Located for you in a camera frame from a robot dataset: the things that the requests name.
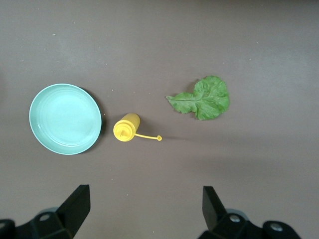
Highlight green lettuce leaf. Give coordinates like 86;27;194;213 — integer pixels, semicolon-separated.
165;75;230;121

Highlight yellow squeeze bottle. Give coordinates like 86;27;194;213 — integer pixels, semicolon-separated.
113;113;162;143

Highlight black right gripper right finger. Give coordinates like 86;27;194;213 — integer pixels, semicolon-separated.
199;186;304;239

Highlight mint green plate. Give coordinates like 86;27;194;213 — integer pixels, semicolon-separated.
28;83;103;156

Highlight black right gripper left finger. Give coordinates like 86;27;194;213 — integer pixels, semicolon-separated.
0;184;91;239

